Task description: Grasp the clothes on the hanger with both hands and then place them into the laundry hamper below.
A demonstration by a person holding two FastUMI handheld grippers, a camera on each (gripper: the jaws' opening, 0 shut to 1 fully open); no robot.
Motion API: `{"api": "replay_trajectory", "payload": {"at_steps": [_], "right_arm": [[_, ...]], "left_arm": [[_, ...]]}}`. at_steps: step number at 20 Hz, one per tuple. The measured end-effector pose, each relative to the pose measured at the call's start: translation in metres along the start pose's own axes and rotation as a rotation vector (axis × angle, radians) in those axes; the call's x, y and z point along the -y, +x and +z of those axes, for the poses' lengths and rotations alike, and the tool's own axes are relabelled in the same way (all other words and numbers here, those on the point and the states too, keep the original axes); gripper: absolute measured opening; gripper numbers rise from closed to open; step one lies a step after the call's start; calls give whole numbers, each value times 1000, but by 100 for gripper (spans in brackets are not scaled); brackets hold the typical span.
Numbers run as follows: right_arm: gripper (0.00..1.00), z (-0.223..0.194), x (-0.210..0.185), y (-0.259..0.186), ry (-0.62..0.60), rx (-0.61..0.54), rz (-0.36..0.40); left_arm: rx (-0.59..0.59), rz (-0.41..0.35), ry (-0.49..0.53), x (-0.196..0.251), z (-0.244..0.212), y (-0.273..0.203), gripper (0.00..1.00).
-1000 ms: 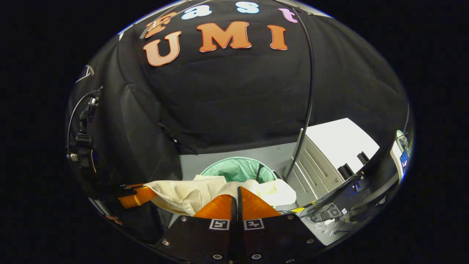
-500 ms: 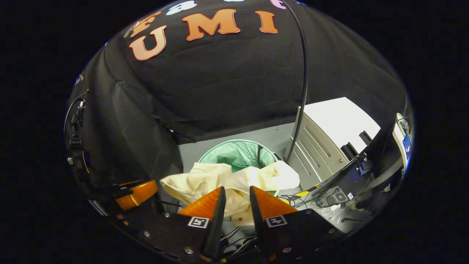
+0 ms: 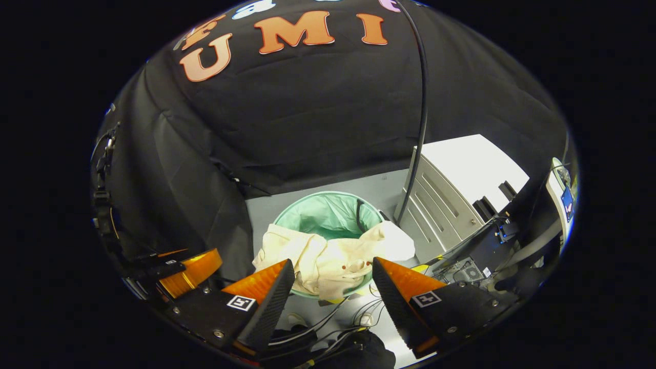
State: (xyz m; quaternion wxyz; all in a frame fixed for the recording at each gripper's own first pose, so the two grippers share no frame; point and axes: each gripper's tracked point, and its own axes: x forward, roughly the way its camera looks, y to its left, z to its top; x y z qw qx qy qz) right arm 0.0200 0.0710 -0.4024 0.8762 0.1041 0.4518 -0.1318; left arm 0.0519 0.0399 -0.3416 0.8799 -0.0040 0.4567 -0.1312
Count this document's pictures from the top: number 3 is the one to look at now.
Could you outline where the black backdrop cloth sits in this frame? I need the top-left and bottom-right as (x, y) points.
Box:
(95, 0), (569, 277)

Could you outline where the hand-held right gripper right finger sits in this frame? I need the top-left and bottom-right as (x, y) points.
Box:
(372, 257), (519, 359)

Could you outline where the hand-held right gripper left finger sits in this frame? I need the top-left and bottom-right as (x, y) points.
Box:
(154, 259), (296, 359)

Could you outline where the black stand with cables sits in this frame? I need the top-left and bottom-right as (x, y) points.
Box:
(91, 105), (121, 241)

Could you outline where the white drawer cabinet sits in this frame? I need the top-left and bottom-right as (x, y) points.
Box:
(394, 134), (530, 263)

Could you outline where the black clothes rack rail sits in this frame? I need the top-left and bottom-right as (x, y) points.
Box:
(392, 0), (429, 226)

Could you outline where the green laundry hamper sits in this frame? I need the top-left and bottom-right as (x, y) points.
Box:
(272, 191), (385, 299)

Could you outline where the cream button shirt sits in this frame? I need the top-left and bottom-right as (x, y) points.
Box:
(252, 221), (416, 300)

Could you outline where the grey curved tube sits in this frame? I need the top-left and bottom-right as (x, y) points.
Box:
(500, 219), (563, 273)

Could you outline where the black electronics box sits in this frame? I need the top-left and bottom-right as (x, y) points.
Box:
(436, 218), (518, 288)

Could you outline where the bundle of floor cables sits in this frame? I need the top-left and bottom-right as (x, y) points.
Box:
(266, 296), (391, 359)

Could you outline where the dark cloth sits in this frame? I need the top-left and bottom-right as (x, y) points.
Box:
(302, 331), (396, 369)

